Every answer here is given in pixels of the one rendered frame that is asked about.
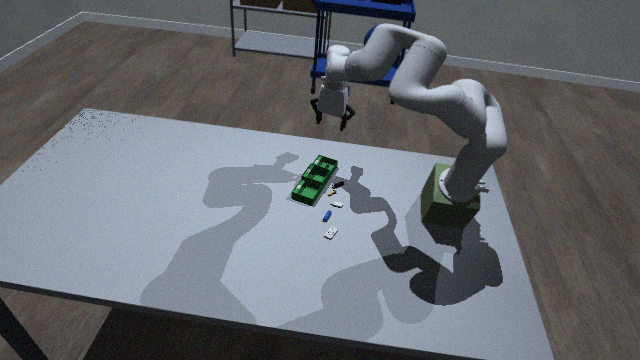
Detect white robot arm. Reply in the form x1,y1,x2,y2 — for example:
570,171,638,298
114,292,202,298
321,24,507,203

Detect white domino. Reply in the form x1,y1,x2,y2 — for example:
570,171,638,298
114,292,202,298
324,227,338,240

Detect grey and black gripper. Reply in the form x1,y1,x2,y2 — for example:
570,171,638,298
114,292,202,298
310,84,356,131

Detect dark green open bins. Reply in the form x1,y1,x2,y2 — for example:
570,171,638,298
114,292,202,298
291,155,338,206

